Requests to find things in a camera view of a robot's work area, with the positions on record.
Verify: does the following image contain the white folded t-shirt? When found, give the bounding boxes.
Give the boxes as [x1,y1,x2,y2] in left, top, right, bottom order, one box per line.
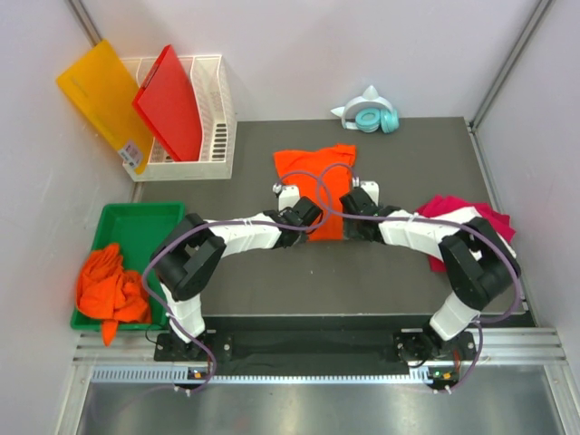
[433,206,516,257]

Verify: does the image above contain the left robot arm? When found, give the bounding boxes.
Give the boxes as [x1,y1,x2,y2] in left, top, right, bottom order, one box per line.
[146,197,324,362]

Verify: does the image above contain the yellow folder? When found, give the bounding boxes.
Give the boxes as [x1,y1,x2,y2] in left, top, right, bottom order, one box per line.
[56,40,153,174]

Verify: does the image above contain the orange t-shirt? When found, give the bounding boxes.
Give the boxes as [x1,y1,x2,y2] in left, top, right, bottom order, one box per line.
[75,243,152,346]
[273,143,358,243]

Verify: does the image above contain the orange t-shirt in bin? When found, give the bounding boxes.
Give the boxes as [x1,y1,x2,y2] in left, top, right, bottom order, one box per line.
[75,243,152,346]

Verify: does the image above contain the red folder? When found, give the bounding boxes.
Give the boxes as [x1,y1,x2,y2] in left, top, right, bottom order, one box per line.
[132,44,203,162]

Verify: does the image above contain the magenta folded t-shirt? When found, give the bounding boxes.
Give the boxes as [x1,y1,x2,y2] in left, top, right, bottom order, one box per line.
[416,195,516,243]

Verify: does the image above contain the purple cable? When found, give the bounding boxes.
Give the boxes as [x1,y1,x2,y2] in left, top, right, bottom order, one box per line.
[141,171,339,394]
[315,163,522,395]

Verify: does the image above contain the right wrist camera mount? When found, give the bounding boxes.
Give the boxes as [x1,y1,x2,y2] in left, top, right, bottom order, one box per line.
[352,177,380,204]

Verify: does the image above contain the teal cat-ear headphones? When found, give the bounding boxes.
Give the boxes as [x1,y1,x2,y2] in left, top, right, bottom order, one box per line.
[331,85,400,134]

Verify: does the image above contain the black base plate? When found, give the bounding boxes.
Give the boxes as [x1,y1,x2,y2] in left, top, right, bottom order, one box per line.
[153,313,536,375]

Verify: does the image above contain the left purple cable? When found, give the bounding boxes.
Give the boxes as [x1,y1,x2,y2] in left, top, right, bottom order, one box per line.
[141,171,339,394]

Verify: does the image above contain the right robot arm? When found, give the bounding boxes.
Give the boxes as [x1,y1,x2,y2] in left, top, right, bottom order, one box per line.
[340,187,521,360]

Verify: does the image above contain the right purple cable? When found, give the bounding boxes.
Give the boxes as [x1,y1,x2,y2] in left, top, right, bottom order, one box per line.
[315,163,522,395]

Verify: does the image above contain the aluminium frame rail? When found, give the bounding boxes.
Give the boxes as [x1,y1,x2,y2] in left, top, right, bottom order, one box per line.
[72,326,566,386]

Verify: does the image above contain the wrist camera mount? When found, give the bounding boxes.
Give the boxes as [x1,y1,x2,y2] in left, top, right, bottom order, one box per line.
[273,183,301,210]
[352,177,380,204]

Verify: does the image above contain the white file organizer basket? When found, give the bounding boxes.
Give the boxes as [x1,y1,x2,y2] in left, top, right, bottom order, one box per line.
[122,54,237,182]

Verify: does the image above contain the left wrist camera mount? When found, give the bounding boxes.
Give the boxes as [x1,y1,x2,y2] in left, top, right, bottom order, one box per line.
[273,183,301,210]

